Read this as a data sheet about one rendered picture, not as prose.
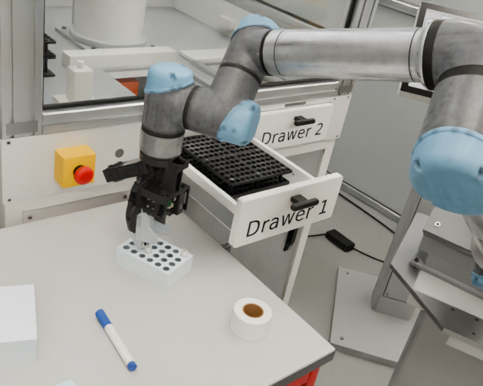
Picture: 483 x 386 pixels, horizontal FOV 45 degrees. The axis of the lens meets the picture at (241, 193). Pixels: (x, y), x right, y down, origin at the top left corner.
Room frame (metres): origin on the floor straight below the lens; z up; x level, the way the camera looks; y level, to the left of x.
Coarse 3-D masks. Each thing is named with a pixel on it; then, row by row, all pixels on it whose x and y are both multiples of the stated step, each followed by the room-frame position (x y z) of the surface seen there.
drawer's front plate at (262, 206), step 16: (336, 176) 1.14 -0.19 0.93; (272, 192) 1.01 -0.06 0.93; (288, 192) 1.03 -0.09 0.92; (304, 192) 1.07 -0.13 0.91; (320, 192) 1.10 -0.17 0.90; (336, 192) 1.14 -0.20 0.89; (240, 208) 0.95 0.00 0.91; (256, 208) 0.97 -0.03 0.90; (272, 208) 1.01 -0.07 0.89; (288, 208) 1.04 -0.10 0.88; (304, 208) 1.08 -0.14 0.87; (320, 208) 1.12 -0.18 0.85; (240, 224) 0.95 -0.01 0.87; (256, 224) 0.98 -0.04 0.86; (272, 224) 1.01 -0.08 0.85; (288, 224) 1.05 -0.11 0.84; (304, 224) 1.09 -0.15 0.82; (240, 240) 0.96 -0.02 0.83; (256, 240) 0.99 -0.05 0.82
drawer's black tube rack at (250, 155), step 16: (192, 144) 1.21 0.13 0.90; (208, 144) 1.23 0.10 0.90; (224, 144) 1.24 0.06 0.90; (192, 160) 1.19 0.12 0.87; (208, 160) 1.14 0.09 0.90; (224, 160) 1.16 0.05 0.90; (240, 160) 1.17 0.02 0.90; (256, 160) 1.19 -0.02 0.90; (272, 160) 1.21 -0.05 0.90; (208, 176) 1.12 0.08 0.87; (224, 176) 1.08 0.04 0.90; (240, 176) 1.10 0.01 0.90; (240, 192) 1.08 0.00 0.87; (256, 192) 1.11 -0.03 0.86
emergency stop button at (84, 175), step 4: (80, 168) 1.00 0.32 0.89; (84, 168) 1.00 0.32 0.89; (88, 168) 1.01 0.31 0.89; (76, 172) 1.00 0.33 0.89; (80, 172) 1.00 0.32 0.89; (84, 172) 1.00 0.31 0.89; (88, 172) 1.01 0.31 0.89; (92, 172) 1.01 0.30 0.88; (76, 176) 0.99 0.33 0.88; (80, 176) 1.00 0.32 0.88; (84, 176) 1.00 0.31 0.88; (88, 176) 1.01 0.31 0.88; (92, 176) 1.01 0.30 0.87; (76, 180) 0.99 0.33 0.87; (80, 180) 1.00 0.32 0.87; (84, 180) 1.00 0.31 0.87; (88, 180) 1.01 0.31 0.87; (80, 184) 1.00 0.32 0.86; (84, 184) 1.00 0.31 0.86
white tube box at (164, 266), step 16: (128, 240) 0.93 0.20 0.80; (160, 240) 0.95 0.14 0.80; (128, 256) 0.89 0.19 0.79; (144, 256) 0.90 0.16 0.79; (160, 256) 0.90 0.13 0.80; (176, 256) 0.91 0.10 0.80; (192, 256) 0.92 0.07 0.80; (144, 272) 0.87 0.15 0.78; (160, 272) 0.86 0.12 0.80; (176, 272) 0.88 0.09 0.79
